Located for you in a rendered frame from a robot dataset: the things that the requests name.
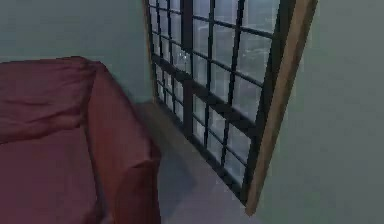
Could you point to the dark red sofa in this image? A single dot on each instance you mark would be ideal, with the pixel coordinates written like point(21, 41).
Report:
point(50, 133)

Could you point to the black grid window wooden frame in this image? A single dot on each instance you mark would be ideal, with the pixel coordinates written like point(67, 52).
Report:
point(216, 83)

